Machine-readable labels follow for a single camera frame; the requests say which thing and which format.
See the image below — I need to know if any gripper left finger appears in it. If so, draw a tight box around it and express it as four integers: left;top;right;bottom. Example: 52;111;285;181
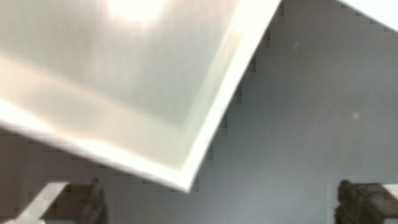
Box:
6;179;109;224

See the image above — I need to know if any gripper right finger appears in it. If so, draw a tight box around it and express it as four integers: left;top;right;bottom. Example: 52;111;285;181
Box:
335;180;398;224

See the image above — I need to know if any white rear drawer tray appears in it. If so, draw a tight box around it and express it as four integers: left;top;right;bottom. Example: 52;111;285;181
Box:
0;0;283;191

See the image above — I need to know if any marker tag sheet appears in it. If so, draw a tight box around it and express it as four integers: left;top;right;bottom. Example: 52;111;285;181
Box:
338;0;398;32

